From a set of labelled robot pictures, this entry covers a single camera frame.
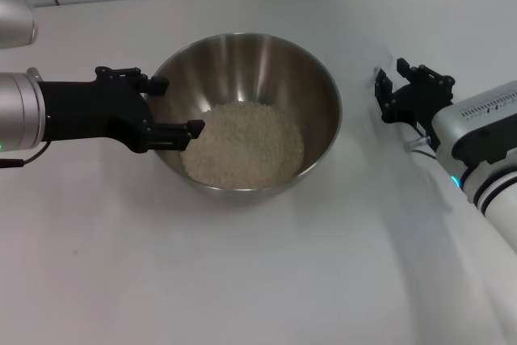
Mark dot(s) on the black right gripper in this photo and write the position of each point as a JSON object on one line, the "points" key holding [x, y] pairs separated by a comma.
{"points": [[416, 104]]}

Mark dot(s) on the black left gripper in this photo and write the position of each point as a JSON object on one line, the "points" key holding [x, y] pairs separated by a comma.
{"points": [[89, 110]]}

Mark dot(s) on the transparent plastic cup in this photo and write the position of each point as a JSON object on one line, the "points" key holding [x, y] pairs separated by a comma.
{"points": [[389, 66]]}

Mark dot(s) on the white rice grains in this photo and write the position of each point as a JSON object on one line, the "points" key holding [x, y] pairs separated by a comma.
{"points": [[242, 147]]}

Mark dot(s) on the stainless steel mixing bowl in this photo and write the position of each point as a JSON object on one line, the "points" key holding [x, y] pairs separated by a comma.
{"points": [[262, 78]]}

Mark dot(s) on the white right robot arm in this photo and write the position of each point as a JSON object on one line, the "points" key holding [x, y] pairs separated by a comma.
{"points": [[501, 199]]}

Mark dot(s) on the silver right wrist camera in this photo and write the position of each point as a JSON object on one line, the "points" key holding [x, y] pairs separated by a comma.
{"points": [[476, 119]]}

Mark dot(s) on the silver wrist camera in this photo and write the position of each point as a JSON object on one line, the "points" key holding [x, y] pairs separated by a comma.
{"points": [[476, 119], [14, 22]]}

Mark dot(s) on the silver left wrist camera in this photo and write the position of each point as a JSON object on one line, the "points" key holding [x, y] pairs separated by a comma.
{"points": [[14, 22]]}

